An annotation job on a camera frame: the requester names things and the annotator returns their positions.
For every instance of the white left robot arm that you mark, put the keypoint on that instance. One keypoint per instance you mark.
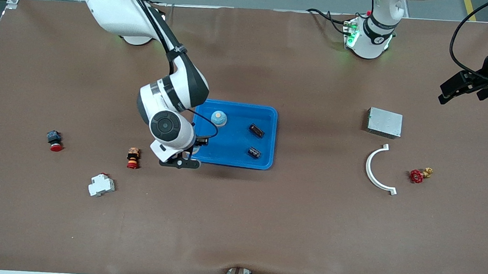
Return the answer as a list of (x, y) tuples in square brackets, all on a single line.
[(368, 44)]

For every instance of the red orange push button switch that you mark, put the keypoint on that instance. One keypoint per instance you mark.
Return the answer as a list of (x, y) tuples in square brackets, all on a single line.
[(133, 158)]

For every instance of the brown paper table cover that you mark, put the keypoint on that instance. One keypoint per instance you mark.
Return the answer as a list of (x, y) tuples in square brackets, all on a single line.
[(238, 218)]

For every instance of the white circuit breaker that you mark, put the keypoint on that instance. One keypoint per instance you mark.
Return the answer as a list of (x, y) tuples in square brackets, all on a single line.
[(101, 185)]

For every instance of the grey metal box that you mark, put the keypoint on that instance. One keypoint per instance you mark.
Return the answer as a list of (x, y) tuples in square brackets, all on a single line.
[(384, 122)]

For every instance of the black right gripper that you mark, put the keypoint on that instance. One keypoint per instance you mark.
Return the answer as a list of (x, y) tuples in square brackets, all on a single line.
[(201, 141)]

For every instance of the blue plastic tray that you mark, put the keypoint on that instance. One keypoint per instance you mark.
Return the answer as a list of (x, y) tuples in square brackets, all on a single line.
[(235, 140)]

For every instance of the red mushroom button black body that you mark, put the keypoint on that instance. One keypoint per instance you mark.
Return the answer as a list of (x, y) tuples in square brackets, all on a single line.
[(55, 140)]

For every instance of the dark brown rectangular component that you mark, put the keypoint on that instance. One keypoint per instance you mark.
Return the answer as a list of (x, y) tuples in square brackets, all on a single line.
[(256, 130)]

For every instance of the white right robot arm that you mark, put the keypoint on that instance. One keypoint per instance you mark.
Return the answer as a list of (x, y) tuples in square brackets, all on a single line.
[(116, 3)]

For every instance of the white curved plastic bracket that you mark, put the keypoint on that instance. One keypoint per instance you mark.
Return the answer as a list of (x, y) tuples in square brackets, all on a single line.
[(367, 166)]

